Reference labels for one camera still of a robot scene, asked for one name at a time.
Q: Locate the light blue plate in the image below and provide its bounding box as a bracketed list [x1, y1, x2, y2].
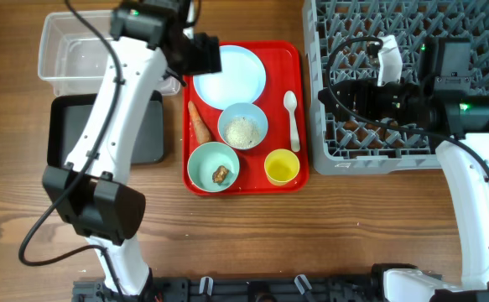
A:
[193, 45, 267, 110]

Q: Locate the orange carrot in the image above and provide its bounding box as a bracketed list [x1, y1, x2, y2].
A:
[188, 101, 212, 145]

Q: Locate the light blue bowl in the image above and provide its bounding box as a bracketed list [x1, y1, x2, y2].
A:
[217, 103, 268, 150]

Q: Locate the white rice pile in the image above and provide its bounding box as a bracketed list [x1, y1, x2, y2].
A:
[224, 117, 262, 149]

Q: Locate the white plastic spoon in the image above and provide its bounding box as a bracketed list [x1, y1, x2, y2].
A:
[284, 91, 300, 153]

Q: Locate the mint green bowl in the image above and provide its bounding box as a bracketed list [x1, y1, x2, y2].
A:
[187, 142, 240, 193]

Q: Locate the brown food scrap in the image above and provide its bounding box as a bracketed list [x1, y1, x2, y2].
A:
[212, 165, 230, 184]

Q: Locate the yellow plastic cup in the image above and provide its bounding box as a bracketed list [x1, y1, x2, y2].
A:
[264, 148, 300, 186]

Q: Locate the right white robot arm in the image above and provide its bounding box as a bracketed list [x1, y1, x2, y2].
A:
[318, 75, 489, 301]

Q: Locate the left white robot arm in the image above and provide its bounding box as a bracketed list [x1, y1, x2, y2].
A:
[43, 15, 221, 301]

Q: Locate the grey dishwasher rack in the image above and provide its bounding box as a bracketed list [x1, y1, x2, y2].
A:
[302, 0, 489, 175]

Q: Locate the red serving tray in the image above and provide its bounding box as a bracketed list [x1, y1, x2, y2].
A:
[182, 40, 310, 195]

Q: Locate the clear plastic bin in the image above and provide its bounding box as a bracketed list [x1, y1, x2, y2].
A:
[37, 9, 182, 97]

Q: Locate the black tray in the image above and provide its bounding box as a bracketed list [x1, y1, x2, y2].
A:
[47, 91, 164, 167]

